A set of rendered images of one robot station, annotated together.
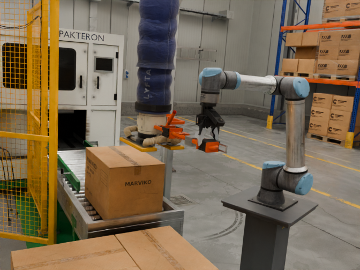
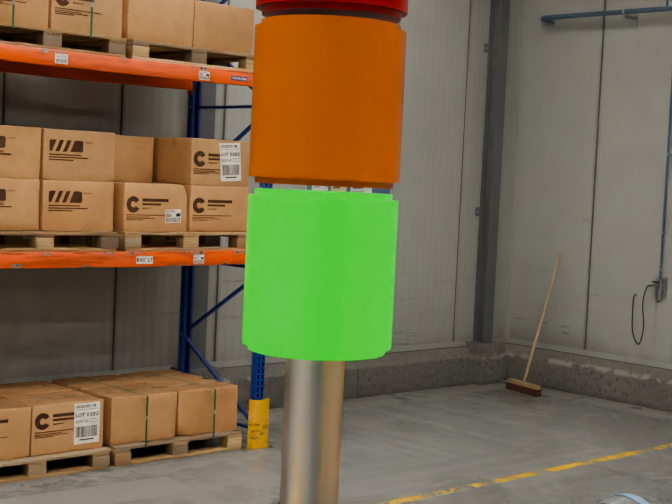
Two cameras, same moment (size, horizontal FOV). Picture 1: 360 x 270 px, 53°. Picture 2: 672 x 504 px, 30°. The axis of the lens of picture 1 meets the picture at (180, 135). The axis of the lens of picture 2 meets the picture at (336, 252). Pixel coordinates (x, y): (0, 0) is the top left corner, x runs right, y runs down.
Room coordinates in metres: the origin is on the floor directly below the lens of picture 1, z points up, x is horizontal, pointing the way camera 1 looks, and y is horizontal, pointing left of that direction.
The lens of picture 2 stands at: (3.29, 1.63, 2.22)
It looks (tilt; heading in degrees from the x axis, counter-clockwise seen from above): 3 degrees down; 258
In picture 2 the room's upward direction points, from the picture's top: 3 degrees clockwise
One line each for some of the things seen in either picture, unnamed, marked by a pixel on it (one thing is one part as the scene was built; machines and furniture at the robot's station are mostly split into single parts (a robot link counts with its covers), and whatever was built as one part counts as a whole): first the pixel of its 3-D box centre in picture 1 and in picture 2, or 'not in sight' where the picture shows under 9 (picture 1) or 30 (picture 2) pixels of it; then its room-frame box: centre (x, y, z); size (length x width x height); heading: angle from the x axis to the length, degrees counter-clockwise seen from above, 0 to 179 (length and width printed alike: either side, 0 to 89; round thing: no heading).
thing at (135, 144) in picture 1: (137, 141); not in sight; (2.20, 0.26, 1.15); 0.34 x 0.10 x 0.05; 32
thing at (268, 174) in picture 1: (274, 174); not in sight; (2.39, -0.66, 0.95); 0.17 x 0.15 x 0.18; 39
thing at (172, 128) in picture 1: (172, 132); not in sight; (2.04, 0.04, 1.25); 0.10 x 0.08 x 0.06; 122
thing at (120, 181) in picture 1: (121, 180); not in sight; (2.62, 0.41, 0.75); 0.60 x 0.40 x 0.40; 29
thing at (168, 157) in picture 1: (165, 195); not in sight; (3.07, 0.09, 0.50); 0.07 x 0.07 x 1.00; 29
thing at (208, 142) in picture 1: (207, 145); not in sight; (1.74, -0.14, 1.25); 0.08 x 0.07 x 0.05; 32
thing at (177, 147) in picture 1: (164, 140); not in sight; (2.30, 0.10, 1.15); 0.34 x 0.10 x 0.05; 32
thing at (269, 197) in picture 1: (271, 193); not in sight; (2.40, -0.65, 0.81); 0.19 x 0.19 x 0.10
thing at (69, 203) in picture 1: (56, 182); not in sight; (3.19, 1.10, 0.50); 2.31 x 0.05 x 0.19; 29
